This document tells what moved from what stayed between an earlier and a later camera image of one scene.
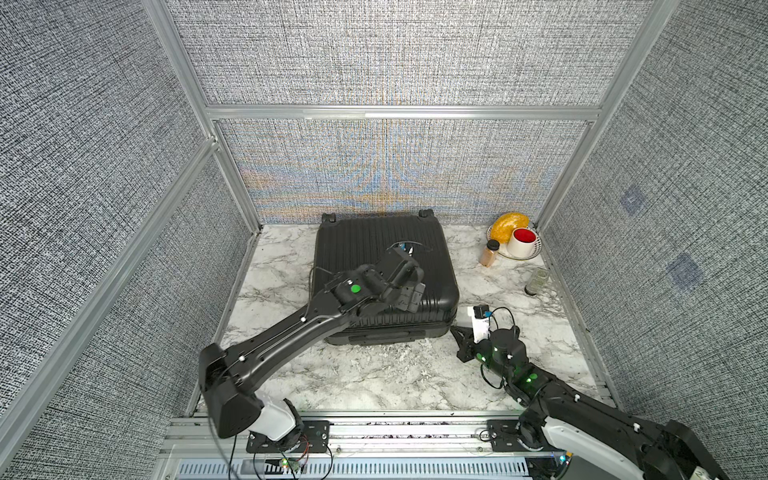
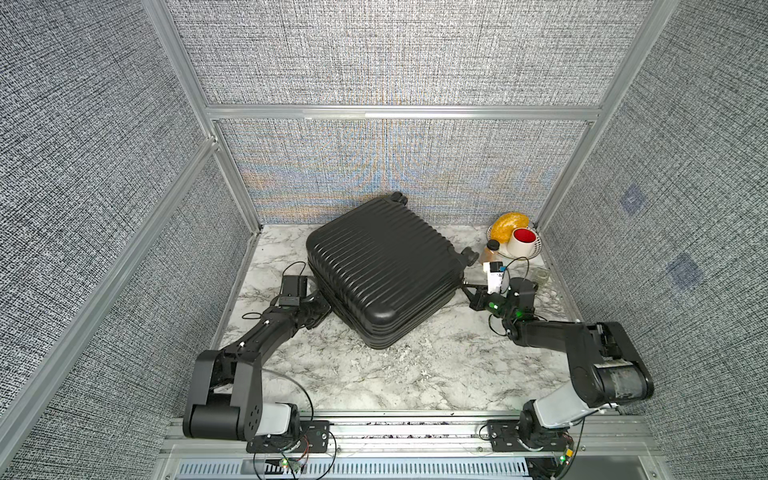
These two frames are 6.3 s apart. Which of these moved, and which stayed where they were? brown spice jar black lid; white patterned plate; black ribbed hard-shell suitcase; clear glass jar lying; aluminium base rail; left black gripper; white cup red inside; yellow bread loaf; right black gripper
Moved: left black gripper; black ribbed hard-shell suitcase; right black gripper
Stayed: white cup red inside; aluminium base rail; yellow bread loaf; clear glass jar lying; brown spice jar black lid; white patterned plate
